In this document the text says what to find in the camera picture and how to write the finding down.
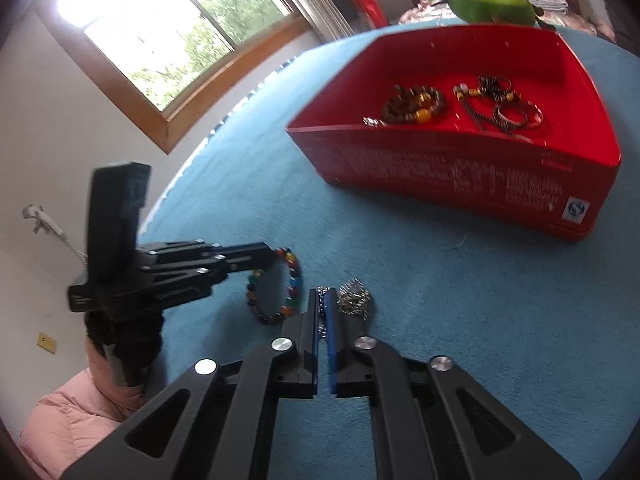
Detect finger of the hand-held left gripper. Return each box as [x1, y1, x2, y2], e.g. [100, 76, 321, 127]
[144, 255, 278, 307]
[134, 241, 275, 267]

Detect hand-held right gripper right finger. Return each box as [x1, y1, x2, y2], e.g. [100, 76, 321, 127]
[322, 290, 583, 480]

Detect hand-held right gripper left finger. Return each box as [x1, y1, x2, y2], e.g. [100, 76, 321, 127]
[60, 287, 322, 480]

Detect silver chain necklace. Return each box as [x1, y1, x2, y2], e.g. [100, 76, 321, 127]
[315, 278, 373, 343]

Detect colourful bead bracelet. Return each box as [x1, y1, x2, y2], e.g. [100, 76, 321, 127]
[245, 246, 303, 326]

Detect red plastic box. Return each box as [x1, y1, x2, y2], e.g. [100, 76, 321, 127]
[285, 25, 622, 243]

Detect brown wooden bead bracelet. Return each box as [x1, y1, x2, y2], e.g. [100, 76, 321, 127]
[382, 85, 447, 127]

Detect black cord bracelet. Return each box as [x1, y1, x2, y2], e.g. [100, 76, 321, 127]
[452, 74, 516, 133]

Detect person's left forearm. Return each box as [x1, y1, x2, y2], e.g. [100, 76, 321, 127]
[20, 335, 147, 480]

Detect person's left hand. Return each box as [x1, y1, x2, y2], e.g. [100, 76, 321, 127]
[85, 312, 165, 388]

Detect blue blanket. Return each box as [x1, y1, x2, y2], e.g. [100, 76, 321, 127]
[65, 20, 640, 480]

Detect wooden framed window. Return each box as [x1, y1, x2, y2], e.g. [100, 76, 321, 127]
[30, 0, 321, 156]

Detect red bag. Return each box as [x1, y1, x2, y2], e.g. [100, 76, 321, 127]
[347, 0, 391, 31]

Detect floral bedsheet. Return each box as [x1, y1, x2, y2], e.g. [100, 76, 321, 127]
[397, 0, 616, 43]

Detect green avocado plush toy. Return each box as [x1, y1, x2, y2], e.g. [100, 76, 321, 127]
[425, 0, 556, 28]

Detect white wall cable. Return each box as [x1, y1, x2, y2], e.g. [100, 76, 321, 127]
[22, 204, 91, 271]

